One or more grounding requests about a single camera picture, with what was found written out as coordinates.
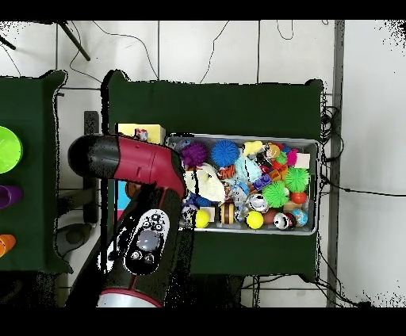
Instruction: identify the wooden box with three holes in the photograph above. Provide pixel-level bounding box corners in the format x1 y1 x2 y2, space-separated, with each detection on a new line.
114 122 167 223

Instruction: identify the clear mesh bin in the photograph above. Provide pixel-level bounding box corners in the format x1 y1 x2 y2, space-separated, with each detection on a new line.
164 132 320 236

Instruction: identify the purple spiky toy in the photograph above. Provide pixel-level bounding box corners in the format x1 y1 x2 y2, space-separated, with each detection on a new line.
180 141 209 167

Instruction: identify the cream waffle cloth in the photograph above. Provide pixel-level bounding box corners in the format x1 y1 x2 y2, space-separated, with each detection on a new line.
183 162 227 204

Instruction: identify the blue spiky ball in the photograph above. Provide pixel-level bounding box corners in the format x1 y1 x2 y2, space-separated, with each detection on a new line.
210 139 240 168

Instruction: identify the smooth yellow ball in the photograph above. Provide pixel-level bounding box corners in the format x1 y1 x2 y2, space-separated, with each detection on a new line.
193 208 211 229

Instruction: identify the brown striped wooden burger toy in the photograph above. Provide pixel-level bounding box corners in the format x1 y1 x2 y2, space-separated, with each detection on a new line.
218 201 236 225

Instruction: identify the dark green tablecloth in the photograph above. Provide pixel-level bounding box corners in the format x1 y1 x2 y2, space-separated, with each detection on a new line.
101 70 324 281

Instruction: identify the silver drink can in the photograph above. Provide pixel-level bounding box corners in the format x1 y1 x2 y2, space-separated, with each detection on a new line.
247 193 270 212

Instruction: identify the yellow tennis-seam ball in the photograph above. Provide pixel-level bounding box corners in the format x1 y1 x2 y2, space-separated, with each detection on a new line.
244 210 265 230

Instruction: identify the green spiky ball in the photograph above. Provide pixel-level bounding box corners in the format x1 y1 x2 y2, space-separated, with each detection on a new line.
261 181 290 209
283 166 311 193

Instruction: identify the red drink can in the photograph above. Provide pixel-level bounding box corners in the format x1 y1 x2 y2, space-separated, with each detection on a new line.
273 212 297 230

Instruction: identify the dark grey rounded floor object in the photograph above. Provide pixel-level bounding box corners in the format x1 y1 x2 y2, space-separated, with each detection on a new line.
55 222 94 258

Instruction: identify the long black tripod leg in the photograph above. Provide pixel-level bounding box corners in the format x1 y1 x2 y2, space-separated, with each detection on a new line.
58 21 91 62

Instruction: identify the dark green side-table cloth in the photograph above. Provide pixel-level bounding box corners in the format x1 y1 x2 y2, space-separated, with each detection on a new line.
0 70 74 275

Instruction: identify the purple cup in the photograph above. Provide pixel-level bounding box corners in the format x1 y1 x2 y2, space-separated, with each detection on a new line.
0 185 24 209

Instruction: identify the lime green bowl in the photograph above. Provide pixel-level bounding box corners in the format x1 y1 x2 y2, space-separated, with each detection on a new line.
0 125 24 174

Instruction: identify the orange cup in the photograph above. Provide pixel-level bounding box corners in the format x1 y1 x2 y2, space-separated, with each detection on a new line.
0 234 17 258

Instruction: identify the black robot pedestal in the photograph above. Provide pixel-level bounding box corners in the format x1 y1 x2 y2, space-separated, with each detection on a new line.
193 274 245 307

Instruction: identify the black floor cable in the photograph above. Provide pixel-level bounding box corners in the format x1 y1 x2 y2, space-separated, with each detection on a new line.
320 175 406 197

